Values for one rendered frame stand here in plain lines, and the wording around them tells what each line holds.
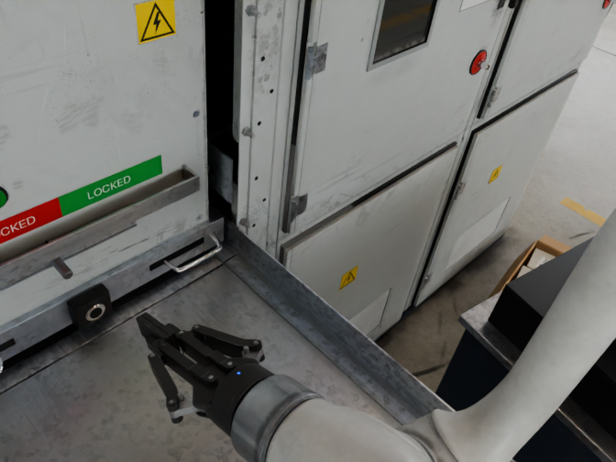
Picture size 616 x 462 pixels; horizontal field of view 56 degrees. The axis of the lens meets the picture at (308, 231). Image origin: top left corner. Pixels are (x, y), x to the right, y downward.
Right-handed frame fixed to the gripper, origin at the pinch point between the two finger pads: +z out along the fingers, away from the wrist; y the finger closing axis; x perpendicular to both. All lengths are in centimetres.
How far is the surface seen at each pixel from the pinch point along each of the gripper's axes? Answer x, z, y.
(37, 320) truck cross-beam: -3.7, 23.3, -7.8
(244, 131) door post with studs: 14.4, 13.5, 28.3
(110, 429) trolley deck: -16.1, 8.4, -7.7
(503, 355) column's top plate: -35, -16, 56
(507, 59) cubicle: 4, 15, 110
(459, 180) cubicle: -31, 28, 109
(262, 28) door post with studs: 29.4, 8.1, 31.0
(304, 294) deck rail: -12.4, 4.5, 27.4
